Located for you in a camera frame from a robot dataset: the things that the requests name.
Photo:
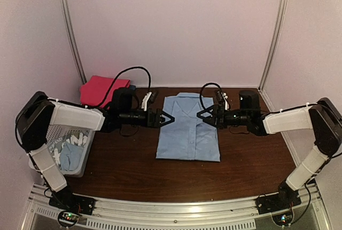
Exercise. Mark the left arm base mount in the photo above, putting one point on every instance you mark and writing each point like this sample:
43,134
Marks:
65,199

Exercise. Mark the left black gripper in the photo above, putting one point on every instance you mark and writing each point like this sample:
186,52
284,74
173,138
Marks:
156,117

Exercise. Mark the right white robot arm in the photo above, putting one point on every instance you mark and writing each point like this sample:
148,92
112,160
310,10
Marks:
321,117

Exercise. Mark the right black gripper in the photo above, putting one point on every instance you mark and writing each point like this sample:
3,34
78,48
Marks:
218,113

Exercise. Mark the left aluminium corner post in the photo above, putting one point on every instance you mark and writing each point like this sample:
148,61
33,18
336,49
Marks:
72,41

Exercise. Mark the aluminium corner post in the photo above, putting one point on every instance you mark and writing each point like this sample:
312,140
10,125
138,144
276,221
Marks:
282,6
72,41

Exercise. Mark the folded pink cloth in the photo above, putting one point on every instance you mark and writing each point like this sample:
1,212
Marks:
94,91

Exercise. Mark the blue printed garment in basket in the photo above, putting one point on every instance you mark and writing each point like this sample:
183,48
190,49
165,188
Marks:
69,151

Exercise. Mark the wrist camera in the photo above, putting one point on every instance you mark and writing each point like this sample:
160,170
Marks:
222,99
148,99

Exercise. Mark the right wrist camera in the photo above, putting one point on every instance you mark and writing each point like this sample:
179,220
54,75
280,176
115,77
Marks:
222,99

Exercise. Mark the aluminium front rail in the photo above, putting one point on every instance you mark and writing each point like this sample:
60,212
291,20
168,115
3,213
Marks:
241,213

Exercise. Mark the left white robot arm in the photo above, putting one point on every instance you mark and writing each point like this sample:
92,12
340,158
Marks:
33,122

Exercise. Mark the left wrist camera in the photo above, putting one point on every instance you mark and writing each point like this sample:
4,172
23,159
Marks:
148,99

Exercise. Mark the light blue shirt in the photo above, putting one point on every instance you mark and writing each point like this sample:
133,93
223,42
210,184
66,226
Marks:
188,137

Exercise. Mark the right aluminium corner post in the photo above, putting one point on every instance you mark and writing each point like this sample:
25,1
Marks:
282,6

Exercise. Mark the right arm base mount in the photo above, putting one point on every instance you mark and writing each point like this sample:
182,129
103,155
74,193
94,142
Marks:
278,202

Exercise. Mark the white plastic laundry basket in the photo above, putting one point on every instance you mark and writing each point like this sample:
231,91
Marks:
56,131

